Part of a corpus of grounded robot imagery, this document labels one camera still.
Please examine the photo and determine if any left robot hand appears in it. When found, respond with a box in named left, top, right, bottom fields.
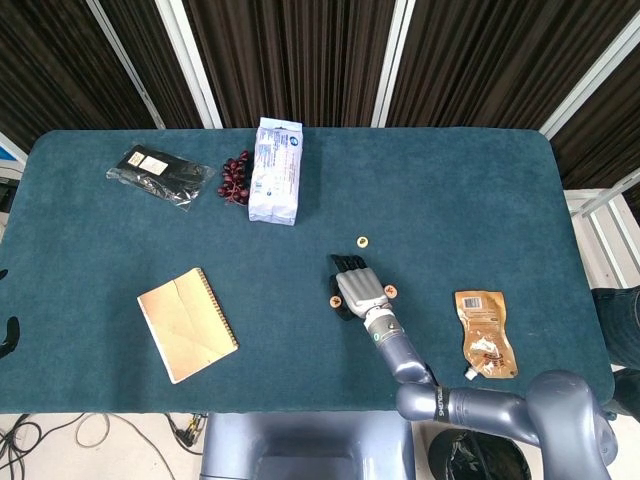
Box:
left=0, top=269, right=22, bottom=360

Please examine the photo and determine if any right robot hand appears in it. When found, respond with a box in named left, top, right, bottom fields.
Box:
left=327, top=253, right=391, bottom=322

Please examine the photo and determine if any teal table cloth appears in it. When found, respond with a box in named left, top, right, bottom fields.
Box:
left=0, top=127, right=616, bottom=416

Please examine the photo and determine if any brown snack pouch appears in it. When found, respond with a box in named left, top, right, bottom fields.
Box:
left=453, top=289, right=519, bottom=382

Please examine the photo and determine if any black equipment box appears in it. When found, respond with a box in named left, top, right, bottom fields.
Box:
left=0, top=167, right=24, bottom=214

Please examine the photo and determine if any white tissue pack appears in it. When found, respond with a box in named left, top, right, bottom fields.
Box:
left=247, top=116, right=305, bottom=226

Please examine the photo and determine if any blue-grey robot torso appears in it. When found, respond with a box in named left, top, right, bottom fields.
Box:
left=199, top=412, right=416, bottom=480

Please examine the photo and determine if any dark red grape bunch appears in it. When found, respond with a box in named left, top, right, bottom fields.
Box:
left=216, top=149, right=252, bottom=206

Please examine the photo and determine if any yellow spiral notebook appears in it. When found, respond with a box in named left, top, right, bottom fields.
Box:
left=136, top=267, right=240, bottom=385

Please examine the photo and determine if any white blue board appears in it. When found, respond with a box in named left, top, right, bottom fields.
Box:
left=0, top=130, right=29, bottom=166

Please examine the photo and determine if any black trash bag bin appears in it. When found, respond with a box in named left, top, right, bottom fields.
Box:
left=428, top=430, right=532, bottom=480

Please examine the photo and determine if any black item in clear bag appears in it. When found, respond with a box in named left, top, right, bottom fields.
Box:
left=105, top=143, right=217, bottom=213

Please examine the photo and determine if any dark brown curtain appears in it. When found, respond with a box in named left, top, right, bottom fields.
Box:
left=0, top=0, right=640, bottom=189

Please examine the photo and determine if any blue jeans leg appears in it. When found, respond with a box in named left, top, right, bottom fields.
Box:
left=592, top=287, right=640, bottom=371

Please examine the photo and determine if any black floor cable tangle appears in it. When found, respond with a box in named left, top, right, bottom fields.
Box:
left=0, top=413, right=46, bottom=480

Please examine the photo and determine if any grey floor cable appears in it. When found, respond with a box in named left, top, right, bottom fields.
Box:
left=74, top=412, right=176, bottom=480

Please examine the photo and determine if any black plug cable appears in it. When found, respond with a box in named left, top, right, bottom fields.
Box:
left=167, top=412, right=207, bottom=456

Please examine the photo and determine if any white partition post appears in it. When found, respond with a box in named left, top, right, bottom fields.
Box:
left=370, top=0, right=417, bottom=129
left=85, top=0, right=167, bottom=130
left=154, top=0, right=224, bottom=130
left=538, top=22, right=640, bottom=141

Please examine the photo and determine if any white metal frame rack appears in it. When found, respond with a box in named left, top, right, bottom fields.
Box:
left=563, top=167, right=640, bottom=291

